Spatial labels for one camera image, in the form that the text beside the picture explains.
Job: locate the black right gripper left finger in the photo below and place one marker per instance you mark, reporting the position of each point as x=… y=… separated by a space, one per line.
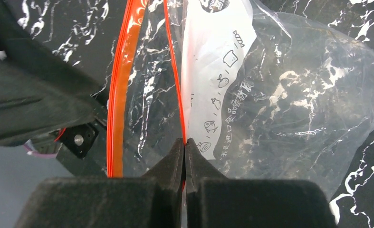
x=150 y=201

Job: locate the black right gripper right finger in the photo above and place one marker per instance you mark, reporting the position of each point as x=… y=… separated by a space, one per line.
x=215 y=201

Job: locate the clear zip top bag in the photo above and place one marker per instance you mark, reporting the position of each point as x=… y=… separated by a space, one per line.
x=264 y=94

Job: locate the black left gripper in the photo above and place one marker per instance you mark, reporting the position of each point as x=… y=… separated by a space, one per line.
x=39 y=92

